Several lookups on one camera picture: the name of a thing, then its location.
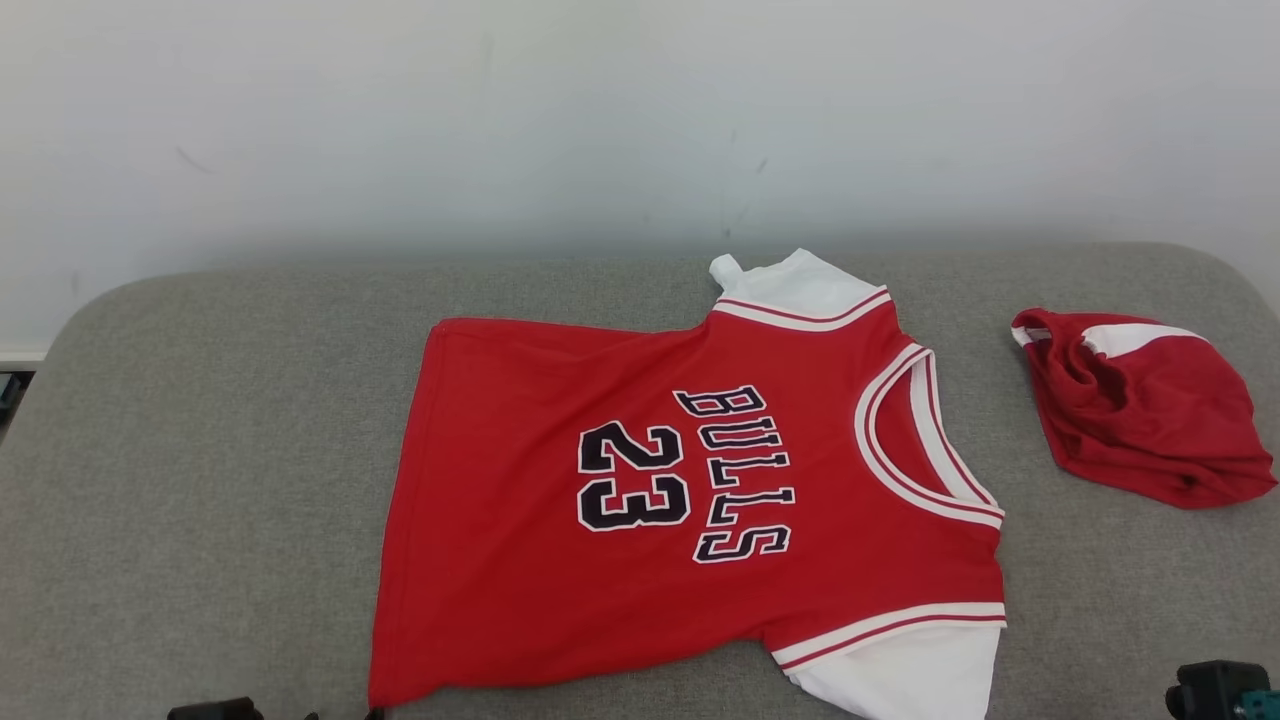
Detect red shorts with white stripe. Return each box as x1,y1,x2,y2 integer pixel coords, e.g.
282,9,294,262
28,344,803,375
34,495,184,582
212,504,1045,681
1010,308,1279,511

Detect red Bulls 23 jersey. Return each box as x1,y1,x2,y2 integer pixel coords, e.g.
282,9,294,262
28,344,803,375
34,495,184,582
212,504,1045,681
368,248,1008,720

